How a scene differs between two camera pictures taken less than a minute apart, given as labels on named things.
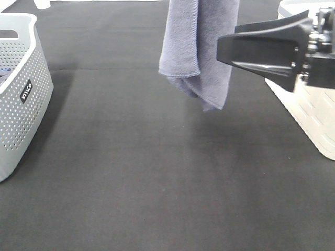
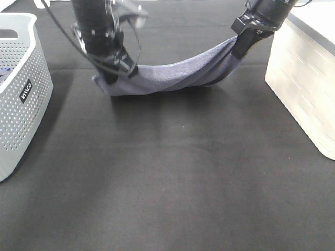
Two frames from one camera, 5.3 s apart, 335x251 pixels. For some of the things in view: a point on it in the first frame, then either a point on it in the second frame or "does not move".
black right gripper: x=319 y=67 -> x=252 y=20
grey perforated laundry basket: x=26 y=88 does not move
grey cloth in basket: x=4 y=73 does not move
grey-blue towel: x=189 y=50 -> x=202 y=70
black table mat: x=123 y=160 does not move
